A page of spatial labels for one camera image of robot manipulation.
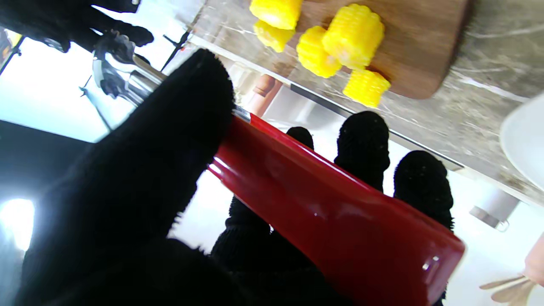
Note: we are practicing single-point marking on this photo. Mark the black tripod stand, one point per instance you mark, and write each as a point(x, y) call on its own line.
point(180, 42)

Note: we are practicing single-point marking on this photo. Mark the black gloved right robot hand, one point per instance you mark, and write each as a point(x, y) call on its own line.
point(51, 17)

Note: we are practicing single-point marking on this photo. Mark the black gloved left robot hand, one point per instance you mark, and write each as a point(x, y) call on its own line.
point(127, 191)

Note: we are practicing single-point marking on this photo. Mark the yellow corn chunk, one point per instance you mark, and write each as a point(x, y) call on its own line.
point(314, 55)
point(276, 12)
point(365, 88)
point(355, 36)
point(272, 38)

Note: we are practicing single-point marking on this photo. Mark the printed kitchen scene backdrop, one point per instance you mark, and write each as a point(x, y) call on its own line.
point(480, 259)

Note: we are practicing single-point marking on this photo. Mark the brown wooden cutting board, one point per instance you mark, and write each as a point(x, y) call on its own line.
point(416, 51)

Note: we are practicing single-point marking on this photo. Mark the white round plate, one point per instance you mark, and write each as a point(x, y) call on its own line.
point(527, 140)

